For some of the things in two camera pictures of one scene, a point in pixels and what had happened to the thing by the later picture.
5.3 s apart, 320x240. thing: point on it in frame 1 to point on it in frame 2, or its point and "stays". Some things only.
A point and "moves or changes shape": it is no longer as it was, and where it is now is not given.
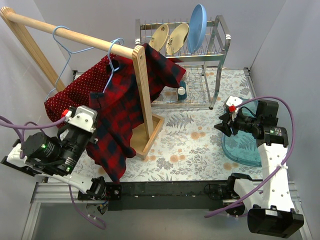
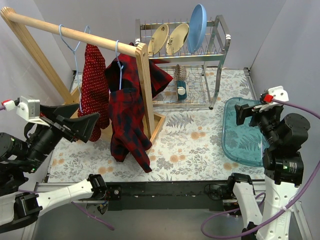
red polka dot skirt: (76, 92) to (94, 98)
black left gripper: (81, 136) to (61, 125)
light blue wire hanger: (69, 53) to (87, 30)
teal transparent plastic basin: (243, 147) stays
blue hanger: (113, 69) to (120, 67)
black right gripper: (229, 124) to (256, 114)
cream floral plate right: (177, 38) stays
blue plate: (197, 28) stays
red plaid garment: (120, 124) moves or changes shape
